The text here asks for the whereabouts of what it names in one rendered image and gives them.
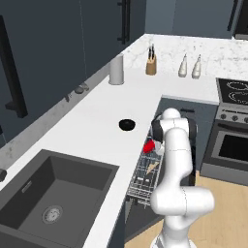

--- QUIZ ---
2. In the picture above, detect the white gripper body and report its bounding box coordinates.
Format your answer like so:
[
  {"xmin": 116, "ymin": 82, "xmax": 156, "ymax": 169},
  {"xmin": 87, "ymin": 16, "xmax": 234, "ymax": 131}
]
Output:
[{"xmin": 154, "ymin": 140, "xmax": 166, "ymax": 156}]

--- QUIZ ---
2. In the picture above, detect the red cup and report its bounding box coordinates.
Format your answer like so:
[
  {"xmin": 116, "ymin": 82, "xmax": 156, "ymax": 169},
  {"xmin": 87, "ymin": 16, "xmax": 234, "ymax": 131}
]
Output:
[{"xmin": 142, "ymin": 139, "xmax": 156, "ymax": 154}]

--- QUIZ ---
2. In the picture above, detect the black bowl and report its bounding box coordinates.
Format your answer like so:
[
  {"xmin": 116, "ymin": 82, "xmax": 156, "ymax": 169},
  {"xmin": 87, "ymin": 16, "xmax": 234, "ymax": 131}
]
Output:
[{"xmin": 118, "ymin": 118, "xmax": 137, "ymax": 133}]

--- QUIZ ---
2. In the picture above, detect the dark dishwasher door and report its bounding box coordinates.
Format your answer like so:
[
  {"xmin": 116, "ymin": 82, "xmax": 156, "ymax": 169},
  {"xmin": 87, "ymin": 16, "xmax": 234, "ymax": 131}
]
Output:
[{"xmin": 124, "ymin": 196, "xmax": 169, "ymax": 242}]

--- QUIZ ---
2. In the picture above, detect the dark blue cupboard door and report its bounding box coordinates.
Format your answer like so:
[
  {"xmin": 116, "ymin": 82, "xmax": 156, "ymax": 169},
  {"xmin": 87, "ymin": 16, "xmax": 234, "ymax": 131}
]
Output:
[
  {"xmin": 0, "ymin": 0, "xmax": 89, "ymax": 150},
  {"xmin": 78, "ymin": 0, "xmax": 147, "ymax": 80}
]

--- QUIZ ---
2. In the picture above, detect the yellow wooden utensil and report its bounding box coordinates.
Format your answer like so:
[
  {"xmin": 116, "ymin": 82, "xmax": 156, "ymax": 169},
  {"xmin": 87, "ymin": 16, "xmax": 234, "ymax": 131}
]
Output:
[{"xmin": 145, "ymin": 161, "xmax": 160, "ymax": 175}]

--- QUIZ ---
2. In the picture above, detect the grey oven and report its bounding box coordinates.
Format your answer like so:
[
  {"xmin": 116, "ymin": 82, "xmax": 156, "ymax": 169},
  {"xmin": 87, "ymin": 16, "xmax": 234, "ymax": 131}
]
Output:
[{"xmin": 200, "ymin": 103, "xmax": 248, "ymax": 187}]

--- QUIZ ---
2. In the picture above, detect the wooden knife block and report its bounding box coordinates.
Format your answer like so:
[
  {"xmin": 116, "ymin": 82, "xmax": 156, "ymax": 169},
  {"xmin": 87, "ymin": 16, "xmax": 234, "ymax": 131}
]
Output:
[{"xmin": 145, "ymin": 53, "xmax": 158, "ymax": 77}]

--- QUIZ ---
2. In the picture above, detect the white paper towel roll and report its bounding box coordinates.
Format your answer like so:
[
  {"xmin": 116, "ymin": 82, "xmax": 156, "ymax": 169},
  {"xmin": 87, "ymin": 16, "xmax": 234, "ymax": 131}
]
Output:
[{"xmin": 108, "ymin": 53, "xmax": 126, "ymax": 86}]

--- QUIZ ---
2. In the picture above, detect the black hob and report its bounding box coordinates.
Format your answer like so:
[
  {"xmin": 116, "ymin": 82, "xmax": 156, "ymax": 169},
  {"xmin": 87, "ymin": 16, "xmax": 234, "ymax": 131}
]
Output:
[{"xmin": 215, "ymin": 77, "xmax": 248, "ymax": 107}]

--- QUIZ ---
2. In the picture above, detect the small grey round object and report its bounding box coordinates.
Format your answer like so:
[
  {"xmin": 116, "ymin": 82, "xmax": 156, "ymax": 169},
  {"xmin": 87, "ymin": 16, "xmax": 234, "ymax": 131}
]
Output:
[{"xmin": 74, "ymin": 81, "xmax": 90, "ymax": 95}]

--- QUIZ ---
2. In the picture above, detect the dark grey sink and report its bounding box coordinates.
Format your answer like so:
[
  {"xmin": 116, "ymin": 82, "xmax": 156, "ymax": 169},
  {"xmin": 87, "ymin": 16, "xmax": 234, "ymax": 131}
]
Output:
[{"xmin": 0, "ymin": 148, "xmax": 121, "ymax": 248}]

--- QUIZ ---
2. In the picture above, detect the wire dishwasher rack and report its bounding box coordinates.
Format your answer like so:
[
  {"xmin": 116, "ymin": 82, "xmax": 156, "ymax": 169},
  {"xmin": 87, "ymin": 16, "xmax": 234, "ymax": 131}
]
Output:
[{"xmin": 126, "ymin": 129, "xmax": 164, "ymax": 207}]

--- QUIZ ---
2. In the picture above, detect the black cupboard handle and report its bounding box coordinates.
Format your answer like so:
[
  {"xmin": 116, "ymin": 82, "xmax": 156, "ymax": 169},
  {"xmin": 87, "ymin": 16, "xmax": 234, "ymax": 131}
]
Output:
[
  {"xmin": 227, "ymin": 0, "xmax": 239, "ymax": 32},
  {"xmin": 116, "ymin": 0, "xmax": 131, "ymax": 46},
  {"xmin": 0, "ymin": 15, "xmax": 29, "ymax": 119}
]

